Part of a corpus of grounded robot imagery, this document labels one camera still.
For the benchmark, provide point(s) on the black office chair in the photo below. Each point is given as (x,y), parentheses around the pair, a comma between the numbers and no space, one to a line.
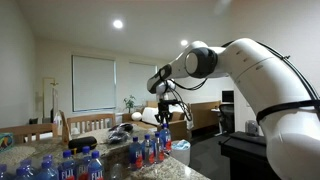
(226,118)

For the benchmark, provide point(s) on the white round cushion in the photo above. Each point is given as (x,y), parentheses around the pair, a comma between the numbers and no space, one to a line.
(136,116)

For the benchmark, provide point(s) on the white trash bin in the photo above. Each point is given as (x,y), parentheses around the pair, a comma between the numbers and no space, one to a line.
(180,152)

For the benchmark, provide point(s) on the small paper bag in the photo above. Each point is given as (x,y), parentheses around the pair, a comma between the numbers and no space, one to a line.
(57,120)

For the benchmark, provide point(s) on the small black box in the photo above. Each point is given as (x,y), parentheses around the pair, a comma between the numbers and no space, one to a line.
(33,120)

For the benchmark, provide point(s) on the colourful tissue box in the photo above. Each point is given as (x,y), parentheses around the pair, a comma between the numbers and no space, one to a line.
(6,141)

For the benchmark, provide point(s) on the wooden desk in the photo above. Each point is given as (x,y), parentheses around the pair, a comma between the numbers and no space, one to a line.
(204,115)

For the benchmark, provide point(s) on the dark plastic bag pile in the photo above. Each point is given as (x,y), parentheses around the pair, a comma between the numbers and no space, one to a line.
(118,133)

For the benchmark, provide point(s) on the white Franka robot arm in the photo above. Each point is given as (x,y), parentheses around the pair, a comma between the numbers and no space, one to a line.
(266,76)

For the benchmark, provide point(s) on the black low cabinet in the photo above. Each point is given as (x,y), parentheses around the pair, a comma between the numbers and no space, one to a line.
(248,153)

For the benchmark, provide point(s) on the round ceiling light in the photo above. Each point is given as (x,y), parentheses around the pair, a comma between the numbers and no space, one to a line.
(184,42)
(117,24)

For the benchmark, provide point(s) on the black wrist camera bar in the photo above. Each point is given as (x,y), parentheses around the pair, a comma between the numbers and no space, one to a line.
(168,101)

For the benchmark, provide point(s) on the large white window blind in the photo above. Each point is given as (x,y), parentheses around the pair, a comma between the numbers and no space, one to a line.
(94,83)

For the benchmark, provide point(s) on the black computer monitor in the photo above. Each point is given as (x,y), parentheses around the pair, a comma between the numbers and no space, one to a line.
(227,96)

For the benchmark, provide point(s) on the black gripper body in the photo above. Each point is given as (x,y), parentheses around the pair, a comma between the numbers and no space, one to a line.
(164,110)

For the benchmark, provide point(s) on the bed with white bedding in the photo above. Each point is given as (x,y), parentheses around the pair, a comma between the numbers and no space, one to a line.
(150,113)

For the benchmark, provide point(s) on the narrow white window blind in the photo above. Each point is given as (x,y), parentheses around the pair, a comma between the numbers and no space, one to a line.
(141,81)

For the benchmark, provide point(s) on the black zip case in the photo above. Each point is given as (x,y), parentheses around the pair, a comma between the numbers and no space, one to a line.
(82,143)

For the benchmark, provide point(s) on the wall coat hook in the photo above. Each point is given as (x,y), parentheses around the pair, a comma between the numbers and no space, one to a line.
(54,83)

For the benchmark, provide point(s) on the green potted plant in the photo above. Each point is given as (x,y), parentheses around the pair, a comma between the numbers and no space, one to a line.
(129,103)

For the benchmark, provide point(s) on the toppled clear water bottle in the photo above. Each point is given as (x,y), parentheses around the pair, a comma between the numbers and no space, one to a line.
(116,172)

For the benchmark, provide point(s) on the grey cylindrical speaker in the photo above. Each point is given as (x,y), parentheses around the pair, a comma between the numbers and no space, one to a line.
(251,128)

